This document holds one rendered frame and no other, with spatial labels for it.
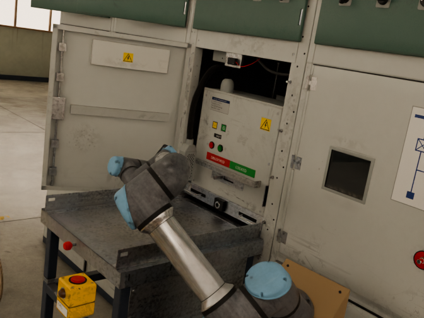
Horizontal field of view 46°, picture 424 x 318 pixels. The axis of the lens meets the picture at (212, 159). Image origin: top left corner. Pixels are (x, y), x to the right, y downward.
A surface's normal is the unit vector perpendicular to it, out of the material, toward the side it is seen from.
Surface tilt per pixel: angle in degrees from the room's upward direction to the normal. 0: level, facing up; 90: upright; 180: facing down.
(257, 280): 38
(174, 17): 90
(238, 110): 90
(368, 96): 90
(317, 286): 45
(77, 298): 90
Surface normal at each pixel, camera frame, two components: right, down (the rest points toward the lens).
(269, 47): -0.74, 0.04
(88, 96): 0.34, 0.26
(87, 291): 0.65, 0.26
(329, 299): -0.40, -0.64
